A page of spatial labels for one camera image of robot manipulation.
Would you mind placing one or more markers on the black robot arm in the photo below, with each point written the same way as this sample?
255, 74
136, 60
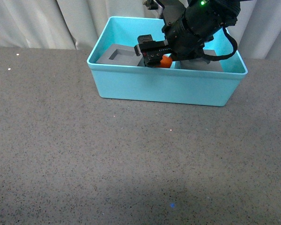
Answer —
222, 12

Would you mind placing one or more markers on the light blue plastic box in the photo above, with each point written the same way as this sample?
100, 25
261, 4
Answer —
212, 85

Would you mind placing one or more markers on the gray curtain backdrop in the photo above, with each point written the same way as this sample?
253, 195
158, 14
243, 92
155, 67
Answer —
77, 24

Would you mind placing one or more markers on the gray block with round hole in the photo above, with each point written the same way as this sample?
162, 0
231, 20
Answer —
199, 64

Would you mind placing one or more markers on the orange cylinder with white numbers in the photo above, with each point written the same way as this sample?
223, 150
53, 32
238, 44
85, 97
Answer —
166, 62

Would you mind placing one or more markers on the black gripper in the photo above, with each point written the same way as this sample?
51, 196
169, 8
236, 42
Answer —
184, 40

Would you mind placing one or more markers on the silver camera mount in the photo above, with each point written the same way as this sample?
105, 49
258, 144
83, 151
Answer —
168, 10

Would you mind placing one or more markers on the gray block with square hole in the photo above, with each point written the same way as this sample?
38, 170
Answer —
121, 55

